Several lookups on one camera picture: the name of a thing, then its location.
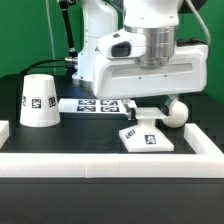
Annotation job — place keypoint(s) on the white border frame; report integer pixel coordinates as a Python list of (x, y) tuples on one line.
[(207, 161)]

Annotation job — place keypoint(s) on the white lamp bulb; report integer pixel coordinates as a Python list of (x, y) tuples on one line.
[(178, 115)]

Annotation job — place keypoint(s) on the white lamp shade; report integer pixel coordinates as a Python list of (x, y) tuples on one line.
[(39, 106)]

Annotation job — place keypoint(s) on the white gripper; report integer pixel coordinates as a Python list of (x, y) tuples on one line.
[(185, 72)]

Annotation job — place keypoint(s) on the white marker sheet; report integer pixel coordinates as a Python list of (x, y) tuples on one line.
[(91, 106)]

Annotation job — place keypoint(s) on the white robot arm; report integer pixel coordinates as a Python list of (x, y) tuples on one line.
[(157, 20)]

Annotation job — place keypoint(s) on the white lamp base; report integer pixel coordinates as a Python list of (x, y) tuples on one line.
[(144, 136)]

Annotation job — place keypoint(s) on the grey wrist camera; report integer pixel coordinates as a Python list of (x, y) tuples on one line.
[(122, 44)]

